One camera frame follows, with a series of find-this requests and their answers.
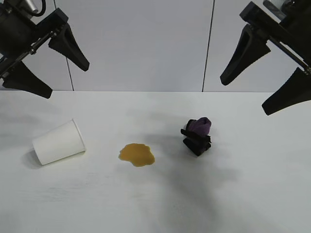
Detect white paper cup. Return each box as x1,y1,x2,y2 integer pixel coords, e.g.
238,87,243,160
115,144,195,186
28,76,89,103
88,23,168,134
32,118,87,167

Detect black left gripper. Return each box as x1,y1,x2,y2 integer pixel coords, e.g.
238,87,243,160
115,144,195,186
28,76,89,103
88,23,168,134
0,8,90,99

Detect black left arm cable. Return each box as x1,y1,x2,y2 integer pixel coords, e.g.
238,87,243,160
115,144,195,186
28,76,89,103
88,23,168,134
30,0,47,17

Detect purple and black cloth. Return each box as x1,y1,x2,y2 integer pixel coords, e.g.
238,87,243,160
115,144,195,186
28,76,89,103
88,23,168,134
180,116,212,157

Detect brown liquid spill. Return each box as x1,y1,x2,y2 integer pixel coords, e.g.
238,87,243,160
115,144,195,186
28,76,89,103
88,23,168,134
118,143,156,168

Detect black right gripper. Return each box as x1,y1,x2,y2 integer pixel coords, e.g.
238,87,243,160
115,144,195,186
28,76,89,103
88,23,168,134
220,1,311,116

